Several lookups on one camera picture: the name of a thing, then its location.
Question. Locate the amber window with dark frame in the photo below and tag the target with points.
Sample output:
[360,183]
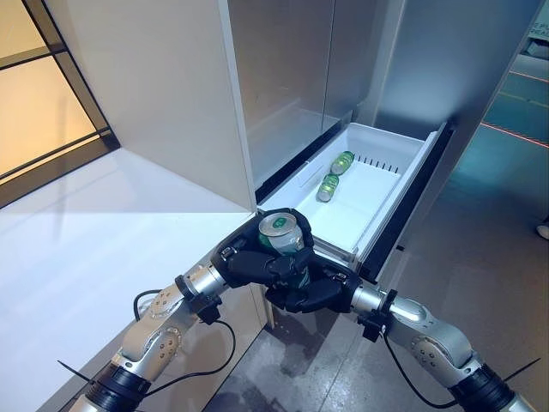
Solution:
[25,94]

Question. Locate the stainless steel fridge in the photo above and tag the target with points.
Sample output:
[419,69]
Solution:
[279,64]

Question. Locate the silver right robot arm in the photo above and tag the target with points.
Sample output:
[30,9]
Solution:
[433,339]

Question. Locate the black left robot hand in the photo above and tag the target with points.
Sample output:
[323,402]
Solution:
[240,266]

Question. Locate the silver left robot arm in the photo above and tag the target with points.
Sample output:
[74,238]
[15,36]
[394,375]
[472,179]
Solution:
[141,339]

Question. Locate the white fridge drawer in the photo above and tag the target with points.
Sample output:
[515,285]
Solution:
[364,201]

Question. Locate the white built-in cabinet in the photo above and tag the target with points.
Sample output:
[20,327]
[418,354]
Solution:
[150,86]

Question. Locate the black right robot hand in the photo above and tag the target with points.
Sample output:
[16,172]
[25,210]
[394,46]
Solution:
[326,292]

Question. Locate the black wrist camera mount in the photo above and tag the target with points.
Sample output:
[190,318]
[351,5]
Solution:
[210,313]
[371,330]

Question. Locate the green drink can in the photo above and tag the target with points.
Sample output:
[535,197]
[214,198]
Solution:
[281,242]
[328,187]
[342,162]

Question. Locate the person's shoe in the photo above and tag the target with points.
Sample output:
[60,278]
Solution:
[544,231]

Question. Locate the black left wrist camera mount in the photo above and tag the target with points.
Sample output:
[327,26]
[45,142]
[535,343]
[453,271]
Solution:
[210,313]

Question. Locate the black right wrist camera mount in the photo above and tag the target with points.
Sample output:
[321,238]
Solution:
[371,330]

